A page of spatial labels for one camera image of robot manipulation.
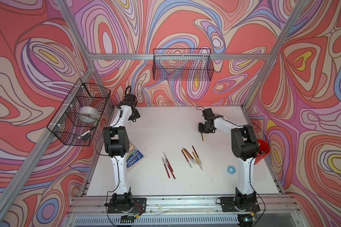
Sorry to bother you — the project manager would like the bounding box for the black wire basket wall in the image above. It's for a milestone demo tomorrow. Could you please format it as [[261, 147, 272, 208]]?
[[153, 47, 215, 81], [47, 79, 111, 147]]

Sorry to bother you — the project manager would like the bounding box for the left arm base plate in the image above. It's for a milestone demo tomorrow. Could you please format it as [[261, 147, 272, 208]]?
[[106, 197, 147, 214]]

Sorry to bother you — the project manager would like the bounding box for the blue tape roll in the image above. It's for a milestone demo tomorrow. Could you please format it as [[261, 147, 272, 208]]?
[[227, 166, 236, 175]]

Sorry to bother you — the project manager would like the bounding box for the red carving knife middle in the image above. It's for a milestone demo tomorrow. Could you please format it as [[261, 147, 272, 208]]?
[[163, 152, 173, 172]]

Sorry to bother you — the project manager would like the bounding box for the red plastic cup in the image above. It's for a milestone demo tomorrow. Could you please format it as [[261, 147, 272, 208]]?
[[254, 139, 270, 165]]

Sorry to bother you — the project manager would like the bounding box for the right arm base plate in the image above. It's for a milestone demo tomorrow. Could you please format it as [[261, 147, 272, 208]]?
[[216, 196, 260, 213]]

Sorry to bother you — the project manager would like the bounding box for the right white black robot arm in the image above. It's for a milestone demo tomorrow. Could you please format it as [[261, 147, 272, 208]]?
[[196, 107, 260, 212]]

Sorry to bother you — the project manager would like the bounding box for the black wire basket left wall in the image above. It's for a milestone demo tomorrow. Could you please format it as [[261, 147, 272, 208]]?
[[47, 79, 111, 147]]

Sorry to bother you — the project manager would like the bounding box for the red carving knife right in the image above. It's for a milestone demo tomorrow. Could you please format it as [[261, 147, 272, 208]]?
[[166, 160, 176, 179]]

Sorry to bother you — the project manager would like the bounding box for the small object in left basket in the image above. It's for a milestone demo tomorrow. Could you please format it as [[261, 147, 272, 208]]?
[[77, 130, 92, 141]]

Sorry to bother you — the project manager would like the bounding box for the blue treehouse paperback book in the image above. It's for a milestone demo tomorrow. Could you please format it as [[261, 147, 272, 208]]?
[[126, 144, 144, 171]]

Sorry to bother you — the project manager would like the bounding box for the red knife centre right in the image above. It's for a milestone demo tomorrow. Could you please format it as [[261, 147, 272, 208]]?
[[192, 146, 202, 165]]

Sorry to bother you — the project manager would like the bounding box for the black wire basket back wall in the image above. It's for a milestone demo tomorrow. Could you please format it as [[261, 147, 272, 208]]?
[[153, 47, 215, 81]]

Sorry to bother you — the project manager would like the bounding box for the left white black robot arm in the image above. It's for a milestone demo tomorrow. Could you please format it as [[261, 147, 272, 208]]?
[[103, 94, 140, 212]]

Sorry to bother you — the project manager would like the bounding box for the yellow knife centre group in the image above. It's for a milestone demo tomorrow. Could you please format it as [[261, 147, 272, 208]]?
[[182, 148, 196, 164]]

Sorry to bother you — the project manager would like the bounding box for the grey duct tape roll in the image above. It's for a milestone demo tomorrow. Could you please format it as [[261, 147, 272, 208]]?
[[77, 107, 99, 124]]

